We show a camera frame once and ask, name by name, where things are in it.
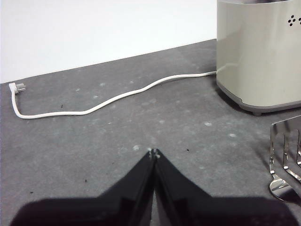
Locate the beige stainless steel toaster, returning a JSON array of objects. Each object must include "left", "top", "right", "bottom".
[{"left": 215, "top": 0, "right": 301, "bottom": 117}]

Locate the white toaster power cable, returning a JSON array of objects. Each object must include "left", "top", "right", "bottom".
[{"left": 8, "top": 71, "right": 217, "bottom": 120}]

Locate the shiny metal toast rack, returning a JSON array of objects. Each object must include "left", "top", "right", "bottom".
[{"left": 268, "top": 114, "right": 301, "bottom": 203}]

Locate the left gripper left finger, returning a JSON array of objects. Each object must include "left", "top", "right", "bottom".
[{"left": 9, "top": 149, "right": 155, "bottom": 226}]

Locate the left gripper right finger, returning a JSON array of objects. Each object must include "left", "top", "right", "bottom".
[{"left": 154, "top": 148, "right": 300, "bottom": 226}]

